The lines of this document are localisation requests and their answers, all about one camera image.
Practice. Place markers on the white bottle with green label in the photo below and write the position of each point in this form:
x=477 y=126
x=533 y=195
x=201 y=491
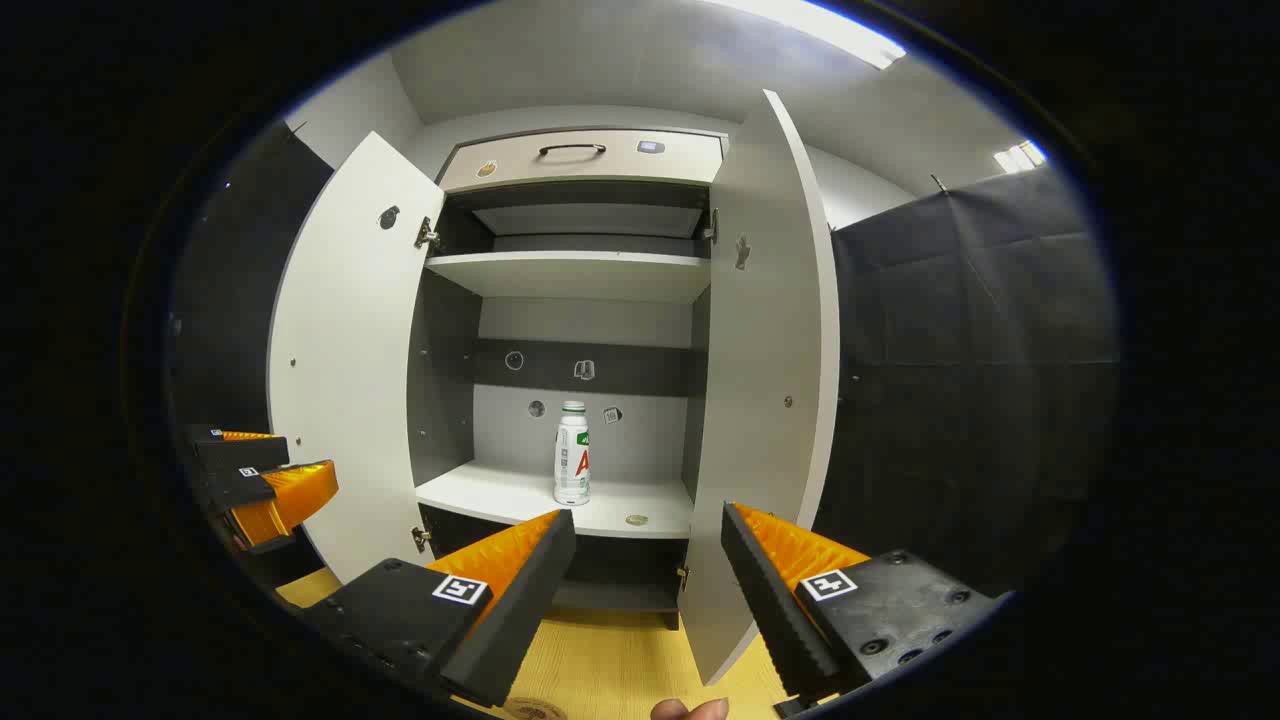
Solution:
x=571 y=460

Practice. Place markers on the white cabinet shelf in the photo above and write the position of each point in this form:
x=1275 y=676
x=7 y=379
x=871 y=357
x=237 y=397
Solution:
x=570 y=272
x=500 y=495

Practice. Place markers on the black backdrop cloth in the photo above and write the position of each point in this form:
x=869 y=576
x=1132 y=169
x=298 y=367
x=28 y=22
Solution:
x=230 y=300
x=980 y=380

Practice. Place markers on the white cabinet drawer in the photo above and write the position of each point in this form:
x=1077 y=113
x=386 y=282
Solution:
x=600 y=168

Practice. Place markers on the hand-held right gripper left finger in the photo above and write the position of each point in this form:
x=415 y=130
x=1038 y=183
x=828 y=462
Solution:
x=520 y=610

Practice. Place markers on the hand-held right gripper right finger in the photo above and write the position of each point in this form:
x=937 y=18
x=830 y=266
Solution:
x=770 y=610

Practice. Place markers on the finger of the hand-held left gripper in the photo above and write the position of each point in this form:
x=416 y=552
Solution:
x=280 y=495
x=240 y=450

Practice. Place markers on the small ceiling light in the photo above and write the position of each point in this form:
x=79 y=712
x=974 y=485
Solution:
x=1018 y=157

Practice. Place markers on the grey cabinet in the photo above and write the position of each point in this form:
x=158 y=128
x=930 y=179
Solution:
x=450 y=380

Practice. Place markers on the white cabinet door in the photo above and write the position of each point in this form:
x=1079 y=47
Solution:
x=345 y=350
x=760 y=350

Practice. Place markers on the metal door hinge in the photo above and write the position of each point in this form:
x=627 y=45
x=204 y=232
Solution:
x=421 y=539
x=427 y=234

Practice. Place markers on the long ceiling light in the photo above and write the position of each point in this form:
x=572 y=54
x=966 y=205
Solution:
x=830 y=25

